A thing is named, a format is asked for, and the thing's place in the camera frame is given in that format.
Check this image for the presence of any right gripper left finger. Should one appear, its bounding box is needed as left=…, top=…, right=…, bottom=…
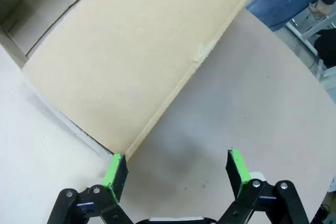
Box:
left=47, top=153, right=140, bottom=224

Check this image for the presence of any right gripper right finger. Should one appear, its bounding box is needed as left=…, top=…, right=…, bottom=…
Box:
left=217, top=149, right=310, bottom=224

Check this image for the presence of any brown cardboard box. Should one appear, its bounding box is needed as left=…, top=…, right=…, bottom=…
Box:
left=22, top=0, right=256, bottom=162

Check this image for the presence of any black bag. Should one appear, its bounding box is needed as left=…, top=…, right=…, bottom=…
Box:
left=313, top=28, right=336, bottom=69

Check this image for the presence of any white metal frame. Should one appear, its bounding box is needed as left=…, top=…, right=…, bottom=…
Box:
left=285, top=13, right=336, bottom=59

